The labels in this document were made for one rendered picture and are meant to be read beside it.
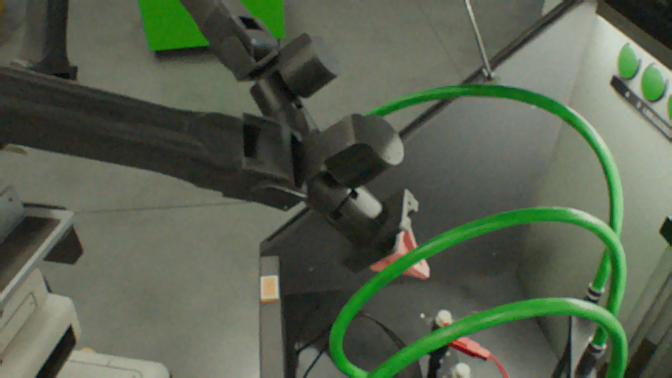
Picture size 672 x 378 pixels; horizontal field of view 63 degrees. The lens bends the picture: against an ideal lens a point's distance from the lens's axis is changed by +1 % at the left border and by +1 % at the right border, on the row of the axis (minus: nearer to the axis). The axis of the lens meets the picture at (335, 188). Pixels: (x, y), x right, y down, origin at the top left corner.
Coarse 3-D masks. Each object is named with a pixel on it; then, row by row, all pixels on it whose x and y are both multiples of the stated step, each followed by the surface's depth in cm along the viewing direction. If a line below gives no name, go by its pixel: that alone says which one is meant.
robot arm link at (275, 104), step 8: (272, 72) 72; (280, 72) 71; (264, 80) 72; (272, 80) 72; (280, 80) 72; (256, 88) 72; (264, 88) 72; (272, 88) 72; (280, 88) 72; (288, 88) 73; (256, 96) 73; (264, 96) 72; (272, 96) 72; (280, 96) 72; (288, 96) 72; (296, 96) 73; (256, 104) 74; (264, 104) 72; (272, 104) 72; (280, 104) 72; (288, 104) 72; (296, 104) 74; (264, 112) 73; (272, 112) 72
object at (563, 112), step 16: (416, 96) 61; (432, 96) 61; (448, 96) 60; (464, 96) 60; (496, 96) 58; (512, 96) 58; (528, 96) 57; (544, 96) 57; (368, 112) 65; (384, 112) 64; (560, 112) 57; (576, 112) 58; (576, 128) 58; (592, 128) 58; (592, 144) 59; (608, 160) 59; (608, 176) 60; (608, 192) 62; (608, 224) 65; (608, 256) 67; (608, 272) 69; (592, 288) 71
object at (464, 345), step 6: (450, 342) 73; (456, 342) 72; (462, 342) 72; (468, 342) 72; (456, 348) 73; (462, 348) 72; (468, 348) 72; (474, 348) 72; (480, 348) 72; (468, 354) 72; (474, 354) 71; (480, 354) 71; (486, 354) 71; (486, 360) 71
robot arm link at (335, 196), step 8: (328, 176) 56; (312, 184) 56; (320, 184) 56; (328, 184) 56; (336, 184) 57; (312, 192) 56; (320, 192) 56; (328, 192) 57; (336, 192) 57; (344, 192) 57; (304, 200) 58; (312, 200) 57; (320, 200) 57; (328, 200) 57; (336, 200) 57; (312, 208) 59; (320, 208) 58; (328, 208) 58; (336, 208) 58
